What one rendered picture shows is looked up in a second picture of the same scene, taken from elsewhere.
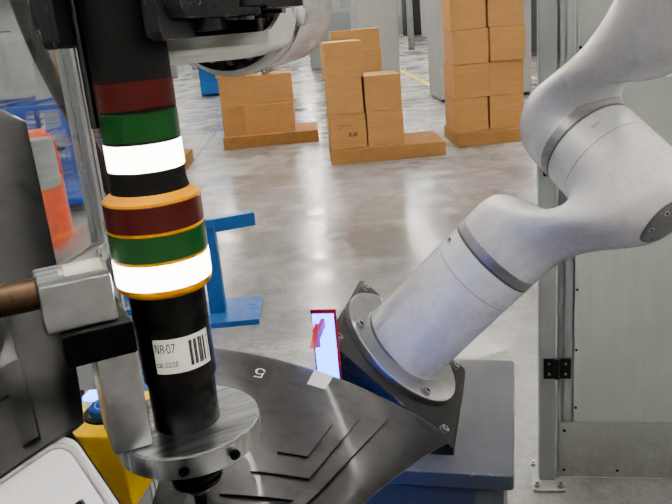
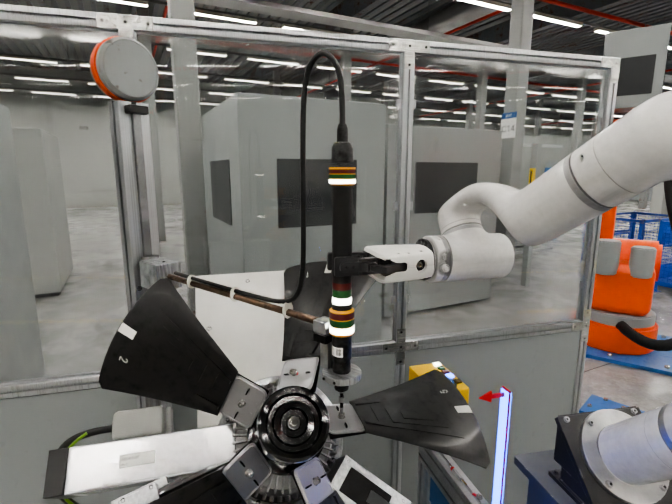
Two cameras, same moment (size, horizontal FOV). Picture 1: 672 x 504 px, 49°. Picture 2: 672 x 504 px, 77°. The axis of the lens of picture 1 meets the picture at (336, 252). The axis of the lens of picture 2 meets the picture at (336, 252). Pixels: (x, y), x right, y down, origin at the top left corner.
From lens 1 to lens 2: 57 cm
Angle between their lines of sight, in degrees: 63
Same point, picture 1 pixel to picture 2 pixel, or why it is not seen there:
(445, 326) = (630, 454)
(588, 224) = not seen: outside the picture
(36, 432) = (312, 351)
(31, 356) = not seen: hidden behind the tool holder
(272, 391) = (436, 398)
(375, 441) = (439, 436)
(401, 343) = (606, 447)
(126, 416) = (323, 359)
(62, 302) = (316, 325)
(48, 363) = not seen: hidden behind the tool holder
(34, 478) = (308, 361)
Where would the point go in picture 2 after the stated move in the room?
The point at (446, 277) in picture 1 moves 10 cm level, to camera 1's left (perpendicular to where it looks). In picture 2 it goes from (640, 426) to (590, 401)
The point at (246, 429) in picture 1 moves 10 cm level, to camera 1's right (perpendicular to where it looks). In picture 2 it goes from (341, 379) to (371, 409)
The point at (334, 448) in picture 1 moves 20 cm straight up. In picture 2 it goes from (417, 424) to (422, 318)
